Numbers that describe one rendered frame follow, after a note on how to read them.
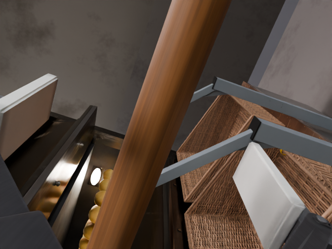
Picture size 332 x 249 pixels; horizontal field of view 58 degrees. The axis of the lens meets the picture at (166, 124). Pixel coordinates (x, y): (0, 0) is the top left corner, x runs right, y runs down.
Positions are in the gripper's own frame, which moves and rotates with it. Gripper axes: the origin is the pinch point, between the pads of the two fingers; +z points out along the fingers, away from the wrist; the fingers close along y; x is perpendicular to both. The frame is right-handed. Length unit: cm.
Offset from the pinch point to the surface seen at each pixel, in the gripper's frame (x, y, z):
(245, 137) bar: -9.8, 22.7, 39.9
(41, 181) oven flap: -51, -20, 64
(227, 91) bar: -10, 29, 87
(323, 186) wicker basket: -16, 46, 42
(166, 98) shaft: 3.0, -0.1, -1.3
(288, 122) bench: -14, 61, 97
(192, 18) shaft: 7.3, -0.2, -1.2
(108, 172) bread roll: -83, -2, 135
